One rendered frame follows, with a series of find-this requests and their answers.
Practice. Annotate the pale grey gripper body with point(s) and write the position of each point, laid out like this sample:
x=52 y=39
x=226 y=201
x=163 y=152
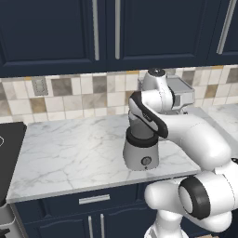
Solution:
x=183 y=93

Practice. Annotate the navy drawer front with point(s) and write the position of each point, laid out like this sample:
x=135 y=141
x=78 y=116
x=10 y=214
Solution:
x=62 y=203

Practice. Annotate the grey wall socket plate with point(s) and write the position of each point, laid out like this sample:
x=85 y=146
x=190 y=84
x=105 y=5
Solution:
x=40 y=86

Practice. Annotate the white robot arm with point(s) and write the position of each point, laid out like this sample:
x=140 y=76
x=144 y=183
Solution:
x=198 y=139

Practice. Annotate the navy base cupboard door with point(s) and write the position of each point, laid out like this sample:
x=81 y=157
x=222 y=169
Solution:
x=127 y=224
x=55 y=227

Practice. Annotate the navy wall cupboard door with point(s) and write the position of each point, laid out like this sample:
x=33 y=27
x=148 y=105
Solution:
x=46 y=31
x=231 y=31
x=161 y=31

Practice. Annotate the stove with black hob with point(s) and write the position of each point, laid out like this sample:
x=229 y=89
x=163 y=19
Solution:
x=9 y=155

